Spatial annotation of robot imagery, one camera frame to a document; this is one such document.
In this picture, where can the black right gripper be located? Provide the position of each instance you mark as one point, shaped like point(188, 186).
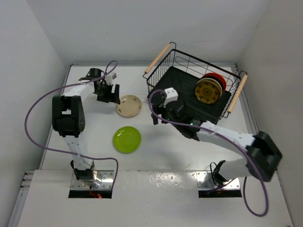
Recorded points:
point(159, 109)

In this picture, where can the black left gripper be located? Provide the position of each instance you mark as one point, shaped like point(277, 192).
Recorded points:
point(111, 97)

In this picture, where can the beige floral plate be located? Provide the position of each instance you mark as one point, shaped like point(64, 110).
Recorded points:
point(129, 106)

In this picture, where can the green plate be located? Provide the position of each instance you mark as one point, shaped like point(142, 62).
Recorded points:
point(126, 140)

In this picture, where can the brown patterned plate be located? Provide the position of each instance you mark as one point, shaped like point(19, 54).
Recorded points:
point(208, 91)

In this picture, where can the orange plate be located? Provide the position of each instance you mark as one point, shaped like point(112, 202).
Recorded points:
point(218, 78)

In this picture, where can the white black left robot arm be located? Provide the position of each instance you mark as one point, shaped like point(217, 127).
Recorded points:
point(68, 119)

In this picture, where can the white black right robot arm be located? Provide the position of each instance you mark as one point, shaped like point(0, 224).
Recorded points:
point(260, 156)

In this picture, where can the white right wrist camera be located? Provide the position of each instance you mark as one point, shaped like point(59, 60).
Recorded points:
point(171, 94)

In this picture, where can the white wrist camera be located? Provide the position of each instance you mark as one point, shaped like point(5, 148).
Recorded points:
point(109, 78)
point(171, 94)

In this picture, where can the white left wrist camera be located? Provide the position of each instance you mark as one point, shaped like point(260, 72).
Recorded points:
point(109, 78)

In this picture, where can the black wire dish rack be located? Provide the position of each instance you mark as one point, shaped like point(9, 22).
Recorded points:
point(181, 71)

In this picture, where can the left wooden rack handle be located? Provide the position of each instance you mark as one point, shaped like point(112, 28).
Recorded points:
point(157, 58)

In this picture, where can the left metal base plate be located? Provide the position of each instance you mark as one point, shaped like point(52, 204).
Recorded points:
point(101, 181)

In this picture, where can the metal base plate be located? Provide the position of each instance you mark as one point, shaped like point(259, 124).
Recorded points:
point(205, 182)
point(101, 181)

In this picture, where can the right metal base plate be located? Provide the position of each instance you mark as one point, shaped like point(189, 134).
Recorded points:
point(205, 182)

